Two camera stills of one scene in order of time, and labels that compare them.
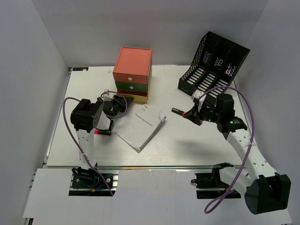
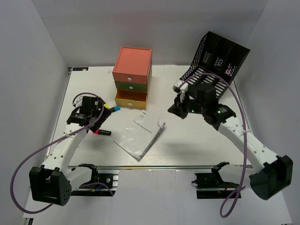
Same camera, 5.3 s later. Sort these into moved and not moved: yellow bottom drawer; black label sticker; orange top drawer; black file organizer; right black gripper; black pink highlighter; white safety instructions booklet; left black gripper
Moved: right black gripper; yellow bottom drawer; left black gripper; white safety instructions booklet
Not moved: black pink highlighter; black label sticker; black file organizer; orange top drawer
